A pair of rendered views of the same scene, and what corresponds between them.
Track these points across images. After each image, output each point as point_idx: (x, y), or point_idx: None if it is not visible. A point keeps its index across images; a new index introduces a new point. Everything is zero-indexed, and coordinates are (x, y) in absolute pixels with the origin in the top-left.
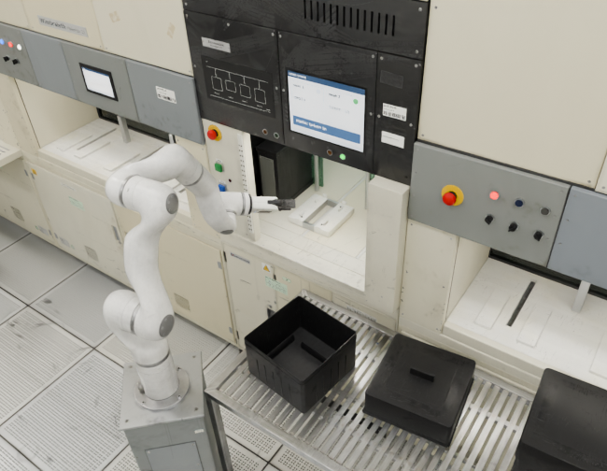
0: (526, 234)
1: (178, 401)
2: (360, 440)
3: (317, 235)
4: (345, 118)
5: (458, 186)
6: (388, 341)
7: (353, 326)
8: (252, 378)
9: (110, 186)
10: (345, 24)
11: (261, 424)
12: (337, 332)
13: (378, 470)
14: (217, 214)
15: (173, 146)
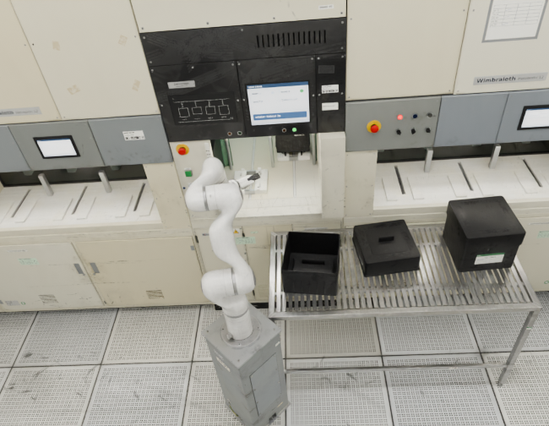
0: (420, 132)
1: (259, 330)
2: (376, 291)
3: (258, 195)
4: (294, 103)
5: (377, 119)
6: None
7: None
8: (290, 295)
9: (194, 199)
10: (290, 44)
11: (318, 314)
12: (323, 241)
13: (398, 299)
14: None
15: (213, 158)
